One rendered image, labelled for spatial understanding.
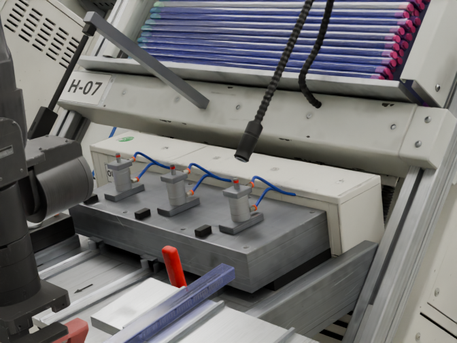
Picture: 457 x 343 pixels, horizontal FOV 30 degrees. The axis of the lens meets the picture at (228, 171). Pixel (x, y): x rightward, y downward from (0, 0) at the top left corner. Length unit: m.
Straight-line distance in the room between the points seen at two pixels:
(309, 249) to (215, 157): 0.24
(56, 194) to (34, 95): 1.60
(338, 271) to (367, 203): 0.10
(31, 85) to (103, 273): 1.36
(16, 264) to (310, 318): 0.34
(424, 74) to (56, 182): 0.46
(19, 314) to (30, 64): 1.64
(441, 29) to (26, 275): 0.56
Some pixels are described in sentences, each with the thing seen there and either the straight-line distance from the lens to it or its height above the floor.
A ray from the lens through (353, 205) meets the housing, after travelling 1.00.
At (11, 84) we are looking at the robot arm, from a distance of 0.73.
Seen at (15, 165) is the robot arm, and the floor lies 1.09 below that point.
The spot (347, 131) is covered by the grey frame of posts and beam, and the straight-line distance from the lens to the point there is 1.07.
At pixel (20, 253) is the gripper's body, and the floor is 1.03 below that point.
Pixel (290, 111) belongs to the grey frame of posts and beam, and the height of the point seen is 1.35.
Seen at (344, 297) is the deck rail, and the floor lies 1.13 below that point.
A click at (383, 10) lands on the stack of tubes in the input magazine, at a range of 1.11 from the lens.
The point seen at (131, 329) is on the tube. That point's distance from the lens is 0.65.
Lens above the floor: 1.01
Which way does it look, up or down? 12 degrees up
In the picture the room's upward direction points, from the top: 24 degrees clockwise
